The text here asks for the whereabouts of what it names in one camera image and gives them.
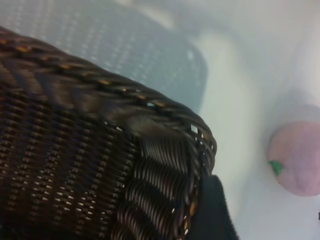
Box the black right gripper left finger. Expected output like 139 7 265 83
191 174 240 240

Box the pink peach with green leaf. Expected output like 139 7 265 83
266 119 320 200

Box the dark brown wicker basket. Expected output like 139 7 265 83
0 26 218 240

